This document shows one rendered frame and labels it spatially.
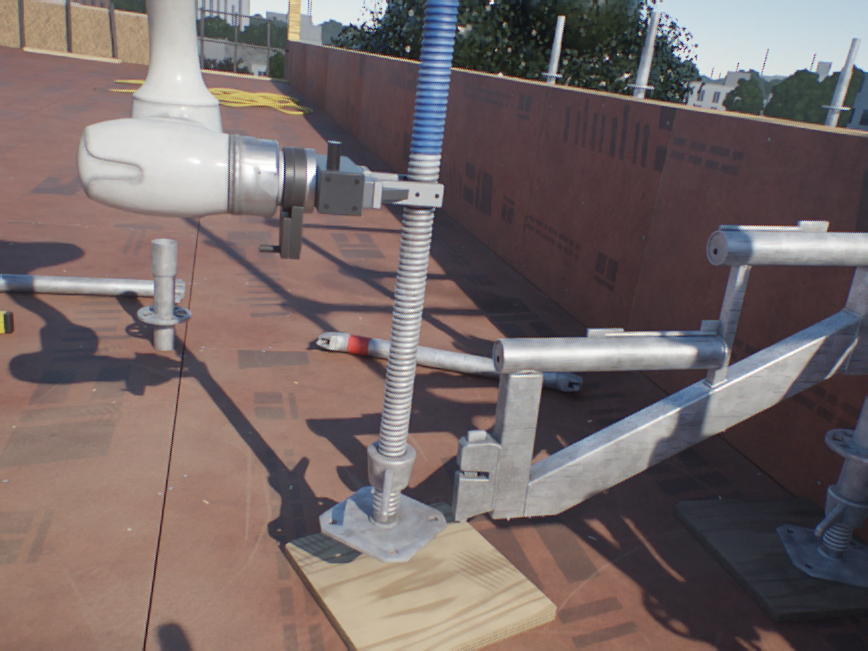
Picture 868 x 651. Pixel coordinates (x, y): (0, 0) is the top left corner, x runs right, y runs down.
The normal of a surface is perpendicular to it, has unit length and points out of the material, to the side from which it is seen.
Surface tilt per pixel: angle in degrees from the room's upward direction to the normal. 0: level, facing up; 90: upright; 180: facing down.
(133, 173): 90
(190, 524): 0
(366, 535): 0
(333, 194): 90
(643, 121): 90
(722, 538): 0
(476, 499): 90
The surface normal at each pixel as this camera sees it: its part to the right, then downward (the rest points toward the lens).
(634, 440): 0.25, 0.36
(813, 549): 0.12, -0.94
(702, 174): -0.96, -0.03
